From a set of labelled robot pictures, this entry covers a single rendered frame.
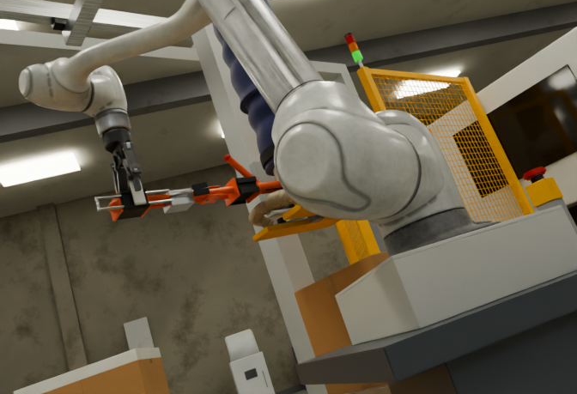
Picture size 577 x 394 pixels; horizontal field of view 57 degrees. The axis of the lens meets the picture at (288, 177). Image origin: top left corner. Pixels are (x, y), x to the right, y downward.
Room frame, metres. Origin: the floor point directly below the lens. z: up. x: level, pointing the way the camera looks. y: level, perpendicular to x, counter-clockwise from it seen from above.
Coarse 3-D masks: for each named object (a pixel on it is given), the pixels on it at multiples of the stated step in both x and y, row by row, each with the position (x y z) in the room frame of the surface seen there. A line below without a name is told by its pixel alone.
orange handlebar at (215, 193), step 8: (264, 184) 1.57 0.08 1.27; (272, 184) 1.59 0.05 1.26; (280, 184) 1.61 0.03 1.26; (192, 192) 1.42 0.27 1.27; (216, 192) 1.47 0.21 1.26; (224, 192) 1.48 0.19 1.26; (232, 192) 1.50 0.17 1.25; (264, 192) 1.63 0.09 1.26; (272, 192) 1.65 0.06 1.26; (152, 200) 1.34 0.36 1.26; (160, 200) 1.35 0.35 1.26; (200, 200) 1.48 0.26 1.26; (208, 200) 1.47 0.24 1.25; (152, 208) 1.39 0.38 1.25
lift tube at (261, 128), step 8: (256, 96) 1.63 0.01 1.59; (248, 104) 1.67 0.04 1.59; (256, 104) 1.62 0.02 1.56; (264, 104) 1.61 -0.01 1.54; (248, 112) 1.68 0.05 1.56; (256, 112) 1.63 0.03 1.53; (264, 112) 1.62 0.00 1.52; (272, 112) 1.62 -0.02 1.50; (248, 120) 1.68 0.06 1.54; (256, 120) 1.65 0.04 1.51; (264, 120) 1.63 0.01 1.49; (272, 120) 1.61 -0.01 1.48; (256, 128) 1.67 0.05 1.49; (264, 128) 1.63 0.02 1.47; (264, 136) 1.63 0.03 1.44; (264, 144) 1.64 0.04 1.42; (272, 160) 1.63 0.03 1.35; (272, 168) 1.69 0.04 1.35
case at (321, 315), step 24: (360, 264) 1.57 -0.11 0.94; (312, 288) 1.75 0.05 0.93; (336, 288) 1.67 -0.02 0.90; (312, 312) 1.78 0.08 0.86; (336, 312) 1.70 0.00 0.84; (312, 336) 1.81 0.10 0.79; (336, 336) 1.73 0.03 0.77; (336, 384) 1.78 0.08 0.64; (360, 384) 1.70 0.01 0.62; (384, 384) 1.63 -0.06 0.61
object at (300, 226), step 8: (280, 224) 1.67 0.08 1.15; (288, 224) 1.69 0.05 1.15; (296, 224) 1.71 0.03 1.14; (304, 224) 1.73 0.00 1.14; (312, 224) 1.77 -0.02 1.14; (320, 224) 1.82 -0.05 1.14; (328, 224) 1.87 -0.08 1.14; (264, 232) 1.65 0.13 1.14; (272, 232) 1.67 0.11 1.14; (280, 232) 1.71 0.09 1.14; (288, 232) 1.76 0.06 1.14; (296, 232) 1.80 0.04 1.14; (256, 240) 1.71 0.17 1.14
